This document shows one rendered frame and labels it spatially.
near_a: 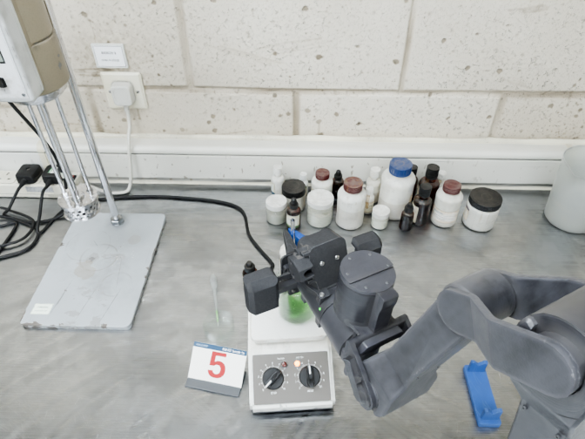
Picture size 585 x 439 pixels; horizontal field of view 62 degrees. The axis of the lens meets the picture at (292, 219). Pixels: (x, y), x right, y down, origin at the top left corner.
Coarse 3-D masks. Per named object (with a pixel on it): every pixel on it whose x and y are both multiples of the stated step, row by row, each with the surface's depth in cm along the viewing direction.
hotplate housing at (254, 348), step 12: (252, 348) 76; (264, 348) 76; (276, 348) 76; (288, 348) 76; (300, 348) 76; (312, 348) 76; (324, 348) 76; (252, 384) 74; (252, 396) 74; (252, 408) 73; (264, 408) 74; (276, 408) 74; (288, 408) 74; (300, 408) 74; (312, 408) 74; (324, 408) 75
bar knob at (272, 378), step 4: (268, 368) 75; (272, 368) 74; (276, 368) 75; (268, 372) 74; (272, 372) 74; (276, 372) 73; (280, 372) 73; (264, 376) 74; (268, 376) 74; (272, 376) 73; (276, 376) 73; (280, 376) 74; (264, 380) 74; (268, 380) 73; (272, 380) 73; (276, 380) 74; (280, 380) 74; (264, 384) 74; (268, 384) 72; (272, 384) 74; (276, 384) 74; (280, 384) 74; (272, 388) 74; (276, 388) 74
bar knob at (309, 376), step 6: (306, 366) 75; (312, 366) 75; (300, 372) 74; (306, 372) 74; (312, 372) 73; (318, 372) 75; (300, 378) 74; (306, 378) 74; (312, 378) 73; (318, 378) 74; (306, 384) 74; (312, 384) 73
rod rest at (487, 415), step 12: (468, 372) 79; (480, 372) 79; (468, 384) 78; (480, 384) 78; (480, 396) 76; (492, 396) 76; (480, 408) 75; (492, 408) 75; (480, 420) 74; (492, 420) 74
